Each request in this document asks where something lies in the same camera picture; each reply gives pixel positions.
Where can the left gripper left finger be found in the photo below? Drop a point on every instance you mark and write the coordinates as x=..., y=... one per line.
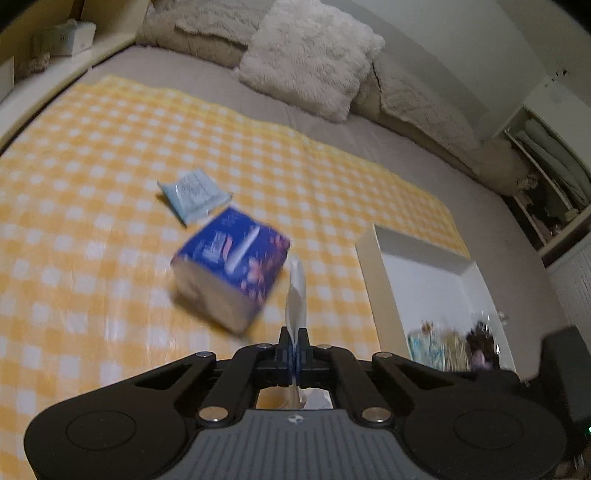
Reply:
x=284, y=358

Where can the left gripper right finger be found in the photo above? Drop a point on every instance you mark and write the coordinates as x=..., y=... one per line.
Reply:
x=304, y=358

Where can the white face mask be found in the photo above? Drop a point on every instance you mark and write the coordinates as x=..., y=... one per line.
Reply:
x=295, y=311

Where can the dark item in clear bag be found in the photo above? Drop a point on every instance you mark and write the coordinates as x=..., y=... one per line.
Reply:
x=482, y=349

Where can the blue floral tissue pack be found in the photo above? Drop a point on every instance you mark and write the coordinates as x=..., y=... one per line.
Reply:
x=229, y=267

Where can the patterned light blue pouch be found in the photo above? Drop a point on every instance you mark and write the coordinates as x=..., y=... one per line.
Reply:
x=426, y=346

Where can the white shallow cardboard box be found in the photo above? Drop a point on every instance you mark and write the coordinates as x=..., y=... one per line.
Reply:
x=412, y=283

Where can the light blue wet wipe packet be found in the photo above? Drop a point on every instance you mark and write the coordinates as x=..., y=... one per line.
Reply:
x=194, y=196

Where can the fluffy beige bolster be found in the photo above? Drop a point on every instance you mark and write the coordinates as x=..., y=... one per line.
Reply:
x=499, y=167

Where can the yellow checkered cloth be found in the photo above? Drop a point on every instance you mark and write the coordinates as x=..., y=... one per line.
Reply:
x=86, y=241

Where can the right side shelf unit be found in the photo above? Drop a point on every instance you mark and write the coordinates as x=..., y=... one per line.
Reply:
x=550, y=133

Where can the beige right bed pillow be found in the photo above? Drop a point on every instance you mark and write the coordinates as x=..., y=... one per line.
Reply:
x=396, y=99

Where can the beige bed pillow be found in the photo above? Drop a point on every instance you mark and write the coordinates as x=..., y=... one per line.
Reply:
x=396, y=99
x=215, y=31

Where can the fluffy white square cushion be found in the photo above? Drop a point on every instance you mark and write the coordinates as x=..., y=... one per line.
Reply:
x=310, y=55

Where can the beige left bed pillow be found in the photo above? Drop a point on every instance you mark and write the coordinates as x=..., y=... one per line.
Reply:
x=215, y=31

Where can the wooden side shelf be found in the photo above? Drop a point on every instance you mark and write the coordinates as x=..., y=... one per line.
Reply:
x=29, y=82

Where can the tissue box on shelf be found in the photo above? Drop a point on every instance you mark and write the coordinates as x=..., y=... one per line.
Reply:
x=64, y=40

